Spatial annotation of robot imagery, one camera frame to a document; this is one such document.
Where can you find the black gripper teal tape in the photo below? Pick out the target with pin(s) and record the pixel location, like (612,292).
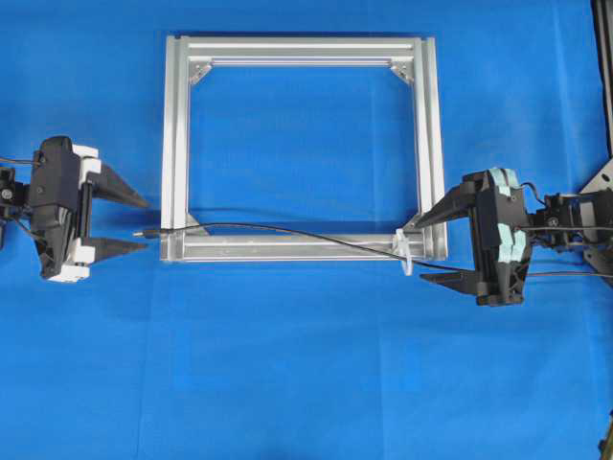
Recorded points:
(501,248)

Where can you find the black gripper white carriages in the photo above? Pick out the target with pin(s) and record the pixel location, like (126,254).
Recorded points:
(64,178)

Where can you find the white zip tie loop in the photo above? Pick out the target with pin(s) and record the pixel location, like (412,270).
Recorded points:
(402,248)

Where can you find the metal stand at edge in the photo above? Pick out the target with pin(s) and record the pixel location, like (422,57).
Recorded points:
(604,72)

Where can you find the silver aluminium extrusion frame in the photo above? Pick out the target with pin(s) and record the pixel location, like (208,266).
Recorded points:
(300,148)

